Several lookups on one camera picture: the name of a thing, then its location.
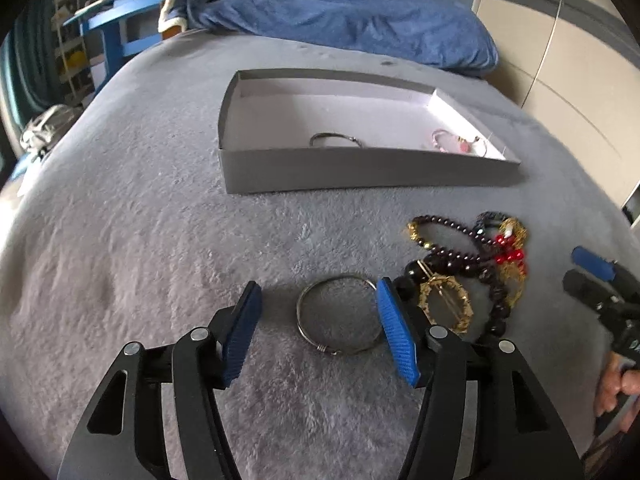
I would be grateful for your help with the white shelf rack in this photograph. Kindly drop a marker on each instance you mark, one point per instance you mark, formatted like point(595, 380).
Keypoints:
point(67, 55)

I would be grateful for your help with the grey cardboard box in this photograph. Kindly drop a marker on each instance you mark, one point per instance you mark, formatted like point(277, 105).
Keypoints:
point(350, 170)

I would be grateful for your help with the beige wardrobe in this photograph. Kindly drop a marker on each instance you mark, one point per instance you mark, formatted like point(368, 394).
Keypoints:
point(575, 60)

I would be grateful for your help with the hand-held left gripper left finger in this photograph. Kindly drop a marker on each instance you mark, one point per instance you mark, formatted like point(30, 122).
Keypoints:
point(242, 332)

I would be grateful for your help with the teal curtain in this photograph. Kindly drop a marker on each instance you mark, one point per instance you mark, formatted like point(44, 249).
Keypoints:
point(25, 70)

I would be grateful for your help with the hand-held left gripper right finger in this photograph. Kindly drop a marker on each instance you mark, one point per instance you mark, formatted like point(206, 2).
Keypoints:
point(397, 340)

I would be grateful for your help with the blue desk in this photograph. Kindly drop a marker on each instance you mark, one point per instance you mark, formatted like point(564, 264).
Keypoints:
point(112, 45)

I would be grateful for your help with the blue blanket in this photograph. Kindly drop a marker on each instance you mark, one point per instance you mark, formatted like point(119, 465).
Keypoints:
point(350, 15)

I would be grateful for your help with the grey fleece bed blanket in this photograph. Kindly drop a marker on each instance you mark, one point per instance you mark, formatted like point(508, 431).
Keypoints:
point(150, 235)

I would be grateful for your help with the person's right hand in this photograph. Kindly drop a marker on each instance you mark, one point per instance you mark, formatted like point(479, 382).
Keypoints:
point(620, 390)

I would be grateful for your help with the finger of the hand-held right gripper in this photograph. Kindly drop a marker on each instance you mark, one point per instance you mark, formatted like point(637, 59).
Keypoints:
point(585, 290)
point(592, 264)

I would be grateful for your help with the silver bangle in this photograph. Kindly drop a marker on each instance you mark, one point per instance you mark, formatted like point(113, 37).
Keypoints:
point(327, 134)
point(324, 349)

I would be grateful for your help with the grey clothes pile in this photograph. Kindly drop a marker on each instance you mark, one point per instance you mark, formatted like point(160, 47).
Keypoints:
point(47, 127)

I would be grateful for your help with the red bead gold ornament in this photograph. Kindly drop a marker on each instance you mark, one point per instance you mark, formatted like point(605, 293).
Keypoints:
point(501, 259)

